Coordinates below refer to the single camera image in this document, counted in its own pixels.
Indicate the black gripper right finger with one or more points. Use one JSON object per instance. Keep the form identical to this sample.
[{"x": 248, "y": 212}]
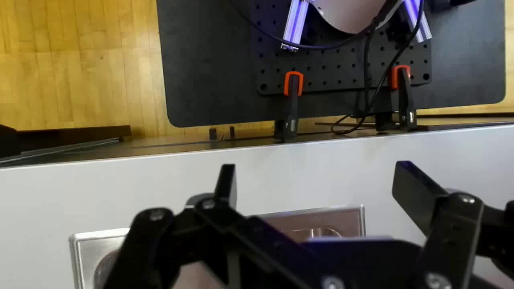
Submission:
[{"x": 459, "y": 226}]

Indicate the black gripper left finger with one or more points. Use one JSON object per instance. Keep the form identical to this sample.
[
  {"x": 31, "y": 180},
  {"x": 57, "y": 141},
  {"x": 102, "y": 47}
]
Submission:
[{"x": 239, "y": 252}]

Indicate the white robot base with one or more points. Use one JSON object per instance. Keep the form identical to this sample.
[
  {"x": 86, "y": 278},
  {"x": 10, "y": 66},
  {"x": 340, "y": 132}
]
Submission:
[{"x": 354, "y": 16}]

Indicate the orange black right clamp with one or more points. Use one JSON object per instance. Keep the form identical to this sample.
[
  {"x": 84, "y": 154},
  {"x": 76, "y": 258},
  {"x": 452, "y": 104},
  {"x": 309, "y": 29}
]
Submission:
[{"x": 396, "y": 106}]

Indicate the orange black clamp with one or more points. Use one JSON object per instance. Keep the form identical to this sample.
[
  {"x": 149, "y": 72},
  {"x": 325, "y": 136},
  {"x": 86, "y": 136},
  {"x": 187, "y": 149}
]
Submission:
[
  {"x": 293, "y": 88},
  {"x": 396, "y": 106}
]

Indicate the orange black left clamp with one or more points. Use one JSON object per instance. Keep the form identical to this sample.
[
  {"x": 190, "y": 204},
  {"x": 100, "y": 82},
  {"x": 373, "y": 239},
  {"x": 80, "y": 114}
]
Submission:
[{"x": 293, "y": 88}]

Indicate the black pegboard base plate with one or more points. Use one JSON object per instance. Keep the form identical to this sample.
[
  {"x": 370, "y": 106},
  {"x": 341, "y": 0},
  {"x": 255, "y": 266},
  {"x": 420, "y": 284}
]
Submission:
[{"x": 223, "y": 61}]

